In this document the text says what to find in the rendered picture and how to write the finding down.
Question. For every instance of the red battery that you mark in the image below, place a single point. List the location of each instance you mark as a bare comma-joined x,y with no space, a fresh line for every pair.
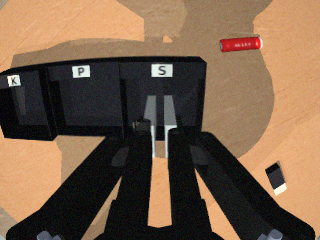
239,44

